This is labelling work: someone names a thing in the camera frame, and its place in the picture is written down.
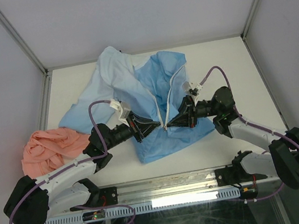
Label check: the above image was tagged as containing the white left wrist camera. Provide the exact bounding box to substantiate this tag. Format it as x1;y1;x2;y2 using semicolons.
109;99;131;126

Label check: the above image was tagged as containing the aluminium corner frame post left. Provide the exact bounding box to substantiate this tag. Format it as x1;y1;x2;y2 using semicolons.
0;9;52;130

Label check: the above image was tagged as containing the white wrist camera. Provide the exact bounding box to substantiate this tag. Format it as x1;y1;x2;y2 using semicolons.
182;82;203;96
109;99;131;126

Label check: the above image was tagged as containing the salmon pink cloth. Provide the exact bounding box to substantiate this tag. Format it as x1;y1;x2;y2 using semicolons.
21;128;89;179

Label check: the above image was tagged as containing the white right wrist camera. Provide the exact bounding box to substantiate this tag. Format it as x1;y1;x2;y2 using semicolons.
182;82;203;96

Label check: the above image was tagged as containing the aluminium front mounting rail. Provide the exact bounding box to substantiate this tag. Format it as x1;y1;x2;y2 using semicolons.
65;157;276;217

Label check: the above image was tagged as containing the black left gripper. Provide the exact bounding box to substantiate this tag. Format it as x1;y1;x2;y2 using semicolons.
99;107;164;151

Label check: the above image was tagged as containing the white slotted cable duct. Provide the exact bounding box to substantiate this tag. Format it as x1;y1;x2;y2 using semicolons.
45;187;240;224

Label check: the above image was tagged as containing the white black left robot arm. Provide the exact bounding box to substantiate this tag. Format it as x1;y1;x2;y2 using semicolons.
3;113;160;224

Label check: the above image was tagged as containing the light blue zip jacket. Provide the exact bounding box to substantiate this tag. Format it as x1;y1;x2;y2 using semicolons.
59;46;215;163

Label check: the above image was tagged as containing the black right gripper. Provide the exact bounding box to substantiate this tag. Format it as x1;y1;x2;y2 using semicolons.
161;89;223;132

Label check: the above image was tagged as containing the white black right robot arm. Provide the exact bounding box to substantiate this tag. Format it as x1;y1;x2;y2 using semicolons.
167;86;299;190

